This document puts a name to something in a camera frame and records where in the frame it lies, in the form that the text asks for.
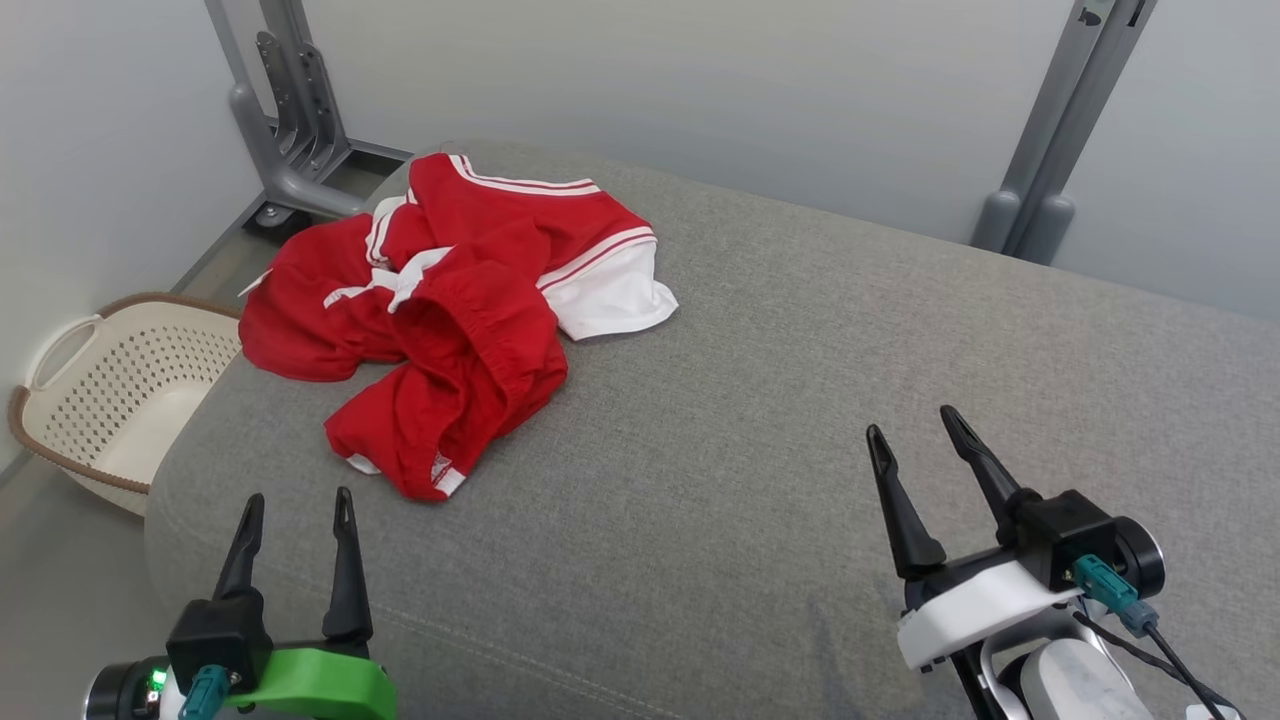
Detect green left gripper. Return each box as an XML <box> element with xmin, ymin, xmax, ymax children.
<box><xmin>215</xmin><ymin>487</ymin><xmax>398</xmax><ymax>720</ymax></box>

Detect teal left cable connector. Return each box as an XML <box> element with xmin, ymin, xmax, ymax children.
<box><xmin>178</xmin><ymin>665</ymin><xmax>233</xmax><ymax>720</ymax></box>

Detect grey metal frame post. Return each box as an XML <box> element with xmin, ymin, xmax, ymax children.
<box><xmin>970</xmin><ymin>0</ymin><xmax>1159</xmax><ymax>267</ymax></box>

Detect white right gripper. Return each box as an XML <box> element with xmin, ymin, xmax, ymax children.
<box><xmin>866</xmin><ymin>405</ymin><xmax>1081</xmax><ymax>671</ymax></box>

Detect red shirt white sleeves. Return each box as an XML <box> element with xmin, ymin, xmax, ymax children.
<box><xmin>238</xmin><ymin>152</ymin><xmax>679</xmax><ymax>383</ymax></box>

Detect teal right cable connector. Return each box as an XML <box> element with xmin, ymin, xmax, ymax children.
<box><xmin>1072</xmin><ymin>555</ymin><xmax>1161</xmax><ymax>639</ymax></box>

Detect grey metal frame with bracket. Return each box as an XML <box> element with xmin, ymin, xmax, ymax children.
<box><xmin>205</xmin><ymin>0</ymin><xmax>413</xmax><ymax>238</ymax></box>

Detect cream perforated laundry basket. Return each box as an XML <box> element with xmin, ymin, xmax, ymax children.
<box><xmin>8</xmin><ymin>292</ymin><xmax>244</xmax><ymax>518</ymax></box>

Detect red shorts white stripe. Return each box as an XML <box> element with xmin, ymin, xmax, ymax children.
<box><xmin>322</xmin><ymin>245</ymin><xmax>571</xmax><ymax>503</ymax></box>

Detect teal cable connector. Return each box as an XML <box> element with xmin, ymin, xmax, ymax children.
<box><xmin>178</xmin><ymin>665</ymin><xmax>233</xmax><ymax>720</ymax></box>
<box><xmin>1072</xmin><ymin>555</ymin><xmax>1161</xmax><ymax>639</ymax></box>

